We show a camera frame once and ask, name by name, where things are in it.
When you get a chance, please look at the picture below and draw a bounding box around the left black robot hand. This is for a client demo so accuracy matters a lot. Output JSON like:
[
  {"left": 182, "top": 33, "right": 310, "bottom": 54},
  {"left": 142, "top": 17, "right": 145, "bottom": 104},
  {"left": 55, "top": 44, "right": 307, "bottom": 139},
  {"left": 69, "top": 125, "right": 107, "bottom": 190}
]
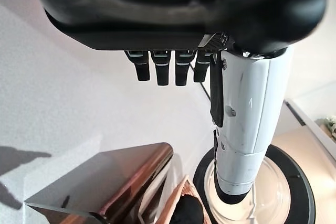
[{"left": 26, "top": 0, "right": 330, "bottom": 204}]

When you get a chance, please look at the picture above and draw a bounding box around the round glass washer door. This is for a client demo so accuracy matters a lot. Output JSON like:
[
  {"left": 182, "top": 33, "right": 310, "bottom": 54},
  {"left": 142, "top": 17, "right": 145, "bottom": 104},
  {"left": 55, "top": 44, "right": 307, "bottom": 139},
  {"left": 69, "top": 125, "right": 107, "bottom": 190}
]
[{"left": 193, "top": 144, "right": 316, "bottom": 224}]

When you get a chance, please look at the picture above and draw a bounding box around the small green plant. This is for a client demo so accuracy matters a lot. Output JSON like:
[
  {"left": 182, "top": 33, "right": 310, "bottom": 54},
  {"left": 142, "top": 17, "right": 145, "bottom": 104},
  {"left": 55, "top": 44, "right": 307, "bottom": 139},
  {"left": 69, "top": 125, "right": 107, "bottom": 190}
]
[{"left": 321, "top": 115, "right": 336, "bottom": 138}]

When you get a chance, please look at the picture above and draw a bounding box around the washing machine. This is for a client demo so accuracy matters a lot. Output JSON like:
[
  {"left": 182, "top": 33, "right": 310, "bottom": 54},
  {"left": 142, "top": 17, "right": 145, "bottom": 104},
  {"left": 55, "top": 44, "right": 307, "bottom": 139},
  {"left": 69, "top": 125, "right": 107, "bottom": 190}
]
[{"left": 270, "top": 98, "right": 336, "bottom": 224}]

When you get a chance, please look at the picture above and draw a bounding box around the black rolled garment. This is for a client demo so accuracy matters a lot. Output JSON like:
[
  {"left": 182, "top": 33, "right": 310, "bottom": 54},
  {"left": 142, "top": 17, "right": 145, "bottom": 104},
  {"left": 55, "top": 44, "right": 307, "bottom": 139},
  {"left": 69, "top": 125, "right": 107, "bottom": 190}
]
[{"left": 170, "top": 194, "right": 204, "bottom": 224}]

